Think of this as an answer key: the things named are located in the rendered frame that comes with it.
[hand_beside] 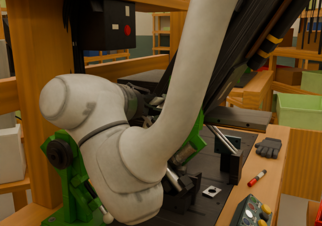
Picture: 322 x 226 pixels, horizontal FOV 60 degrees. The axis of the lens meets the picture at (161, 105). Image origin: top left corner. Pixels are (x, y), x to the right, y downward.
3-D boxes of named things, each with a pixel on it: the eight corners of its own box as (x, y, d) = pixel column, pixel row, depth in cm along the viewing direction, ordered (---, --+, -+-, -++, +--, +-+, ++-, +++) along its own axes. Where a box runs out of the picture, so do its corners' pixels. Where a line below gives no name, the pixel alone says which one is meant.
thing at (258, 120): (271, 119, 100) (272, 111, 99) (265, 134, 86) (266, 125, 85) (172, 107, 117) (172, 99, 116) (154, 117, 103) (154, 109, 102)
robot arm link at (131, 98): (111, 73, 60) (126, 76, 65) (85, 99, 63) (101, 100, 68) (132, 106, 57) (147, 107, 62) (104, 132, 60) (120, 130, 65)
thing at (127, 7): (137, 48, 97) (136, 2, 93) (107, 51, 82) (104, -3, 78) (108, 47, 102) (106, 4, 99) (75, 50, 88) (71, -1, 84)
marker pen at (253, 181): (262, 172, 104) (262, 168, 103) (266, 174, 103) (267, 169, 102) (247, 186, 94) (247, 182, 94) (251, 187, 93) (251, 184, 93)
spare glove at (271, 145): (259, 140, 135) (259, 135, 134) (283, 144, 129) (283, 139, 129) (249, 155, 118) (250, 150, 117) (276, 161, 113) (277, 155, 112)
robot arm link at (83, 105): (81, 96, 63) (105, 147, 60) (19, 90, 49) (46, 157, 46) (115, 68, 59) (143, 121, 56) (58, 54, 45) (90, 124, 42)
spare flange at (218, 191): (211, 187, 94) (211, 185, 93) (221, 191, 91) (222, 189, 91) (201, 194, 90) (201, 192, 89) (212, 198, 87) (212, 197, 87)
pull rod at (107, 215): (116, 220, 72) (115, 201, 71) (109, 227, 70) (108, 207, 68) (99, 214, 75) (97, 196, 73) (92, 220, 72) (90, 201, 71)
